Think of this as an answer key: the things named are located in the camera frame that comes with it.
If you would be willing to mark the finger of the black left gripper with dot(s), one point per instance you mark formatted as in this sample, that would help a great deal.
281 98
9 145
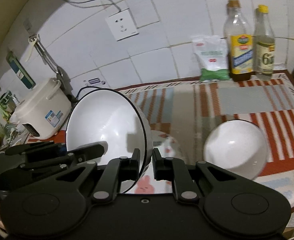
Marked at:
19 149
89 151

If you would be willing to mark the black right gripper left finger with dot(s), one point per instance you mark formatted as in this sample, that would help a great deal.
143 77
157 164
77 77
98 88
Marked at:
62 200

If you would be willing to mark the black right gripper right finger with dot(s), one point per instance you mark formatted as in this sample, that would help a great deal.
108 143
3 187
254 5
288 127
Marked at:
230 201

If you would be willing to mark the large white ribbed bowl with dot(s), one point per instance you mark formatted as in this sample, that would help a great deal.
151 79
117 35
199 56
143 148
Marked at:
108 115

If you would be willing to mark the pink carrot bear plate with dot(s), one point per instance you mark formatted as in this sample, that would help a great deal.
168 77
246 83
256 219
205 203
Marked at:
162 162

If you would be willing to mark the white rice cooker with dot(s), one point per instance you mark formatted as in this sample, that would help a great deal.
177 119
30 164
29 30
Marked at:
44 110

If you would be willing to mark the small white ribbed bowl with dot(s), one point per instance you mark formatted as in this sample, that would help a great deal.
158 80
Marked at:
238 146

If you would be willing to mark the striped checkered table cloth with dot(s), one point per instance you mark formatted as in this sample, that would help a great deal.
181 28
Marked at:
182 114

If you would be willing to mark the green hanging grater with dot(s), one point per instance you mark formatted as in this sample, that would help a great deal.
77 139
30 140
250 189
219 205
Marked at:
19 70

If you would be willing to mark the hanging metal tongs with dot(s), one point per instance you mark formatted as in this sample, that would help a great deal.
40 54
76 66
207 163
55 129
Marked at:
61 75

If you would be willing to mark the white green salt bag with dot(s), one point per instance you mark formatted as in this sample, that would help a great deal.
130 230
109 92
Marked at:
211 53

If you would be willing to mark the clear white vinegar bottle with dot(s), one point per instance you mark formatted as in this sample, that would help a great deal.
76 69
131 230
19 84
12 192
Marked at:
264 44

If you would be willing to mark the yellow label cooking wine bottle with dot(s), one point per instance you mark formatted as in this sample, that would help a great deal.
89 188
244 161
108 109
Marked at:
240 43

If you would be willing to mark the white wall socket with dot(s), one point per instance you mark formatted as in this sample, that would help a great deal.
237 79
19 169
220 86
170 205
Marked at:
122 25

